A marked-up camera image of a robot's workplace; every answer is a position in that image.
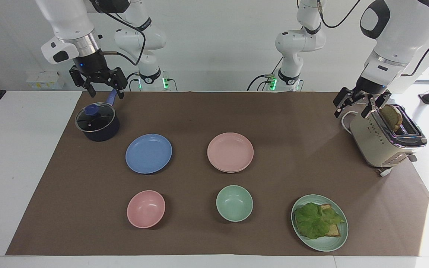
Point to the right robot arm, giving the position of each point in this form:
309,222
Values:
69,18

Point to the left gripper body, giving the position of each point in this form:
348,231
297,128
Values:
370,87

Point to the brown bread slice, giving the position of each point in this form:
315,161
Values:
391,117

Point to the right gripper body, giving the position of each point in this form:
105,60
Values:
89,63

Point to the blue plate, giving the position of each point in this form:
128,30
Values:
148,153

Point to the dark blue pot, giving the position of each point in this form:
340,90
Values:
102,136

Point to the beige plate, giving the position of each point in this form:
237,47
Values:
225,171

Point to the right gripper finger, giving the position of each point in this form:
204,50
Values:
119,80
78,76

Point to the brown toast slice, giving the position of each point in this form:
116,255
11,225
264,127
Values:
334,230

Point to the glass lid with blue knob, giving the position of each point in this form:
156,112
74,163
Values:
99,117

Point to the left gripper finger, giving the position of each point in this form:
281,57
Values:
376,100
343,99

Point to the green lettuce leaf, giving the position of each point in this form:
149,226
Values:
313,221

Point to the green bowl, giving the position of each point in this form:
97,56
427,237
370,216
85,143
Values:
234,203

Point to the pink plate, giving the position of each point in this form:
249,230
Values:
230,150

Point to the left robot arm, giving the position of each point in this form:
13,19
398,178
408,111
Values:
408,26

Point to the pink bowl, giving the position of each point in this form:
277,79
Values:
146,209

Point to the cream toaster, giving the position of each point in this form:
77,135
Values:
371,145

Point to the green plate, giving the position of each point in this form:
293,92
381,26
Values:
324,243

